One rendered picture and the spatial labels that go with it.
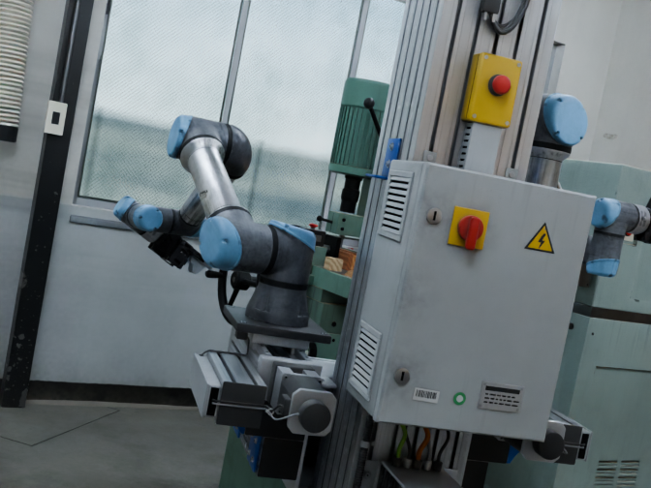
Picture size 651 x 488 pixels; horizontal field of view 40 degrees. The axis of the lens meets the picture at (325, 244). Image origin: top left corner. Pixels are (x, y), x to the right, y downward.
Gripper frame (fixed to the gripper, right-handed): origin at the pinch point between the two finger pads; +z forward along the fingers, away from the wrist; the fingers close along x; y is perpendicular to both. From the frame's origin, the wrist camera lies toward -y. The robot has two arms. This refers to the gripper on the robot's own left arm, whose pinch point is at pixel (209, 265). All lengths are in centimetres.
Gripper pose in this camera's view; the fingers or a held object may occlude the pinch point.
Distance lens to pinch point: 285.0
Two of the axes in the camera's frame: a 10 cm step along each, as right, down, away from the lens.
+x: 5.0, 1.0, -8.6
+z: 6.7, 5.8, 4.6
